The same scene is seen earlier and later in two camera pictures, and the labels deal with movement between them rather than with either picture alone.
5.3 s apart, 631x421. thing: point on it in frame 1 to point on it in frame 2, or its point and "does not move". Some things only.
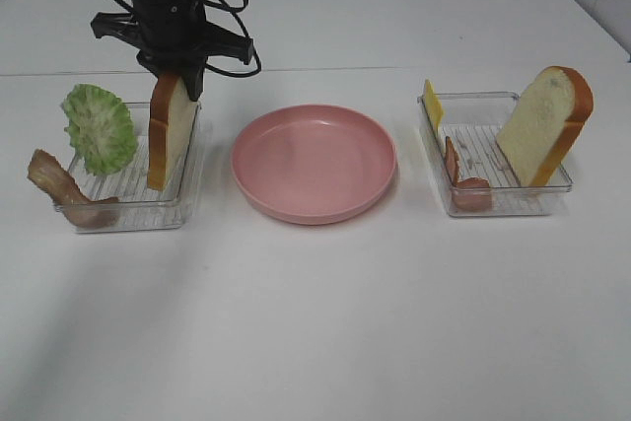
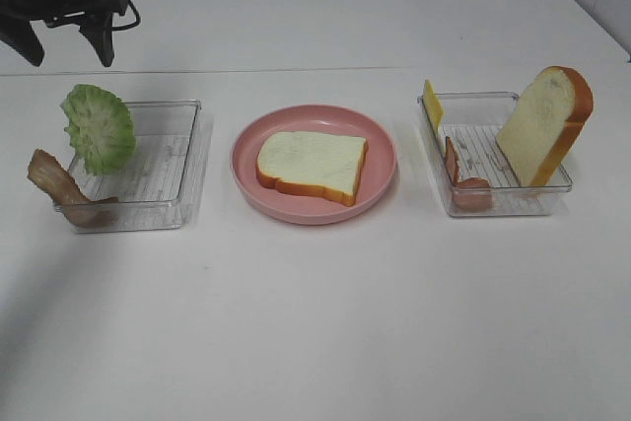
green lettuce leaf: (100, 127) does not move
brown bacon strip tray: (47, 173) does not move
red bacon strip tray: (468, 193) does not move
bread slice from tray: (171, 118) to (312, 163)
